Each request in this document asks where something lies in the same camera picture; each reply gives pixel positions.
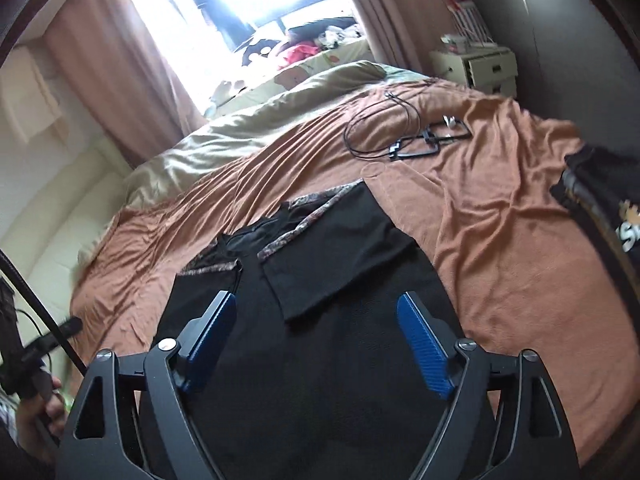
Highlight pile of mixed clothes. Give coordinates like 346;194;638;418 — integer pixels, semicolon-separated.
280;20;363;68

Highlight stack of folded clothes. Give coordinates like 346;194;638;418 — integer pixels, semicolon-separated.
550;144;640;286

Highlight cream nightstand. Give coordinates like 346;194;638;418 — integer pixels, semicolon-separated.
430;45;518;97

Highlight brown blanket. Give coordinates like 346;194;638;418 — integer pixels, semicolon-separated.
70;77;640;476

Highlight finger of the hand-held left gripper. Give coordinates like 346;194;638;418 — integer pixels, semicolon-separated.
22;316;83;361

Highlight beige duvet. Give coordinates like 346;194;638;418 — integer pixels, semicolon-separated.
122;60;431;211

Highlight pink curtain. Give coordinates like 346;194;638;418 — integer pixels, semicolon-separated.
330;0;436;76
42;0;208;168

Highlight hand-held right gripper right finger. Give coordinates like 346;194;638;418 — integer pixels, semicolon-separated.
396;291;581;480

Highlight hanging dark coat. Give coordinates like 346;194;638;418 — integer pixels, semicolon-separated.
182;0;253;51

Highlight cream padded headboard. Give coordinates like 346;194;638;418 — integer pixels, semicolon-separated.
0;142;131;311

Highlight black plush toy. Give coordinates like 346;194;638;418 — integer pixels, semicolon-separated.
240;37;283;68

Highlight person's left hand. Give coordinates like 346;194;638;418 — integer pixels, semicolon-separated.
17;379;69;462

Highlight black charger cables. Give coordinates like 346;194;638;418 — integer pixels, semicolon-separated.
344;87;473;163

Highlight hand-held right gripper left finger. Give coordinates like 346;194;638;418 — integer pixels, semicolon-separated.
55;290;238;480

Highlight white plush toy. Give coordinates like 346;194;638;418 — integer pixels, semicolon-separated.
210;80;248;106

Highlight black shirt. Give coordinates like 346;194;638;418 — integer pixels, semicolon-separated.
140;182;503;480

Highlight black braided cable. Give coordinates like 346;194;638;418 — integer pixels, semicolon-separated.
0;252;88;378

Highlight cream hanging cloth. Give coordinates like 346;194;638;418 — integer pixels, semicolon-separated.
0;47;66;146

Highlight bear print window cushion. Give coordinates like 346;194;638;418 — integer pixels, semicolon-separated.
272;37;373;91

